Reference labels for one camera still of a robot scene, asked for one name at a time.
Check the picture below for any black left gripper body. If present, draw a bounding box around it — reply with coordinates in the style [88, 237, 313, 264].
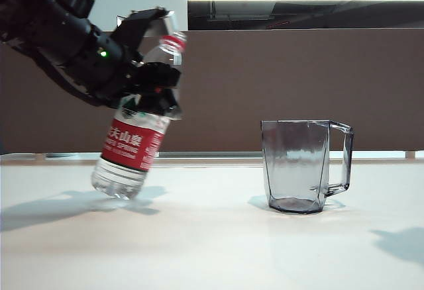
[71, 21, 142, 107]

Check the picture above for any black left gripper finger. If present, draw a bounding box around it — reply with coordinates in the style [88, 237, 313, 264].
[134, 62, 184, 121]

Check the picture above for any clear red-label water bottle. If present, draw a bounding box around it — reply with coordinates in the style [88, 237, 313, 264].
[91, 30, 188, 201]

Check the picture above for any brown desk partition panel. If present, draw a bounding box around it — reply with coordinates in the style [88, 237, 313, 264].
[0, 30, 424, 154]

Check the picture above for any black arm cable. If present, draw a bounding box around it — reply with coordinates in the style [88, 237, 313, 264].
[31, 50, 110, 108]

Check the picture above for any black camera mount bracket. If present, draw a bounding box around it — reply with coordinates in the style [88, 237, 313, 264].
[114, 7, 166, 59]

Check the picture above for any aluminium partition base rail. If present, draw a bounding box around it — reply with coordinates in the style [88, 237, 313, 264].
[42, 150, 417, 160]

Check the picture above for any grey transparent handled cup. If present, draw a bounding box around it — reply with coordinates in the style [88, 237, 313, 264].
[260, 119, 354, 216]

